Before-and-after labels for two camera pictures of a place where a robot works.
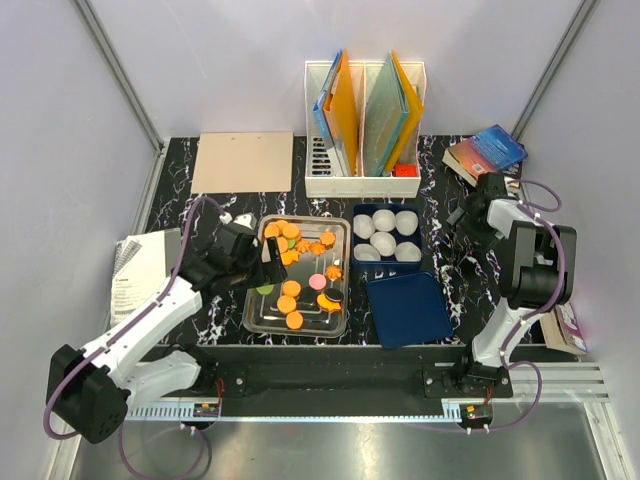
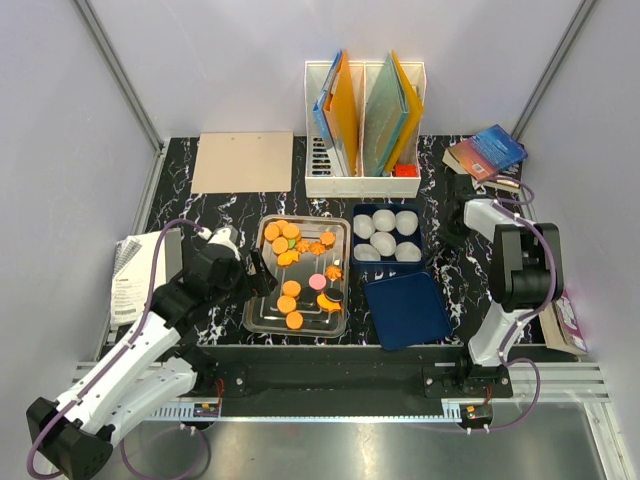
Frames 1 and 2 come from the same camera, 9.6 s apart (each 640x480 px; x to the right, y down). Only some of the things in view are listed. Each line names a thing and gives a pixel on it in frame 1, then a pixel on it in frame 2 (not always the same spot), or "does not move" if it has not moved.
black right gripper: x=464 y=223 -> x=461 y=238
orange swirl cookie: x=317 y=249 does not move
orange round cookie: x=291 y=288 does not move
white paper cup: x=363 y=226 does not move
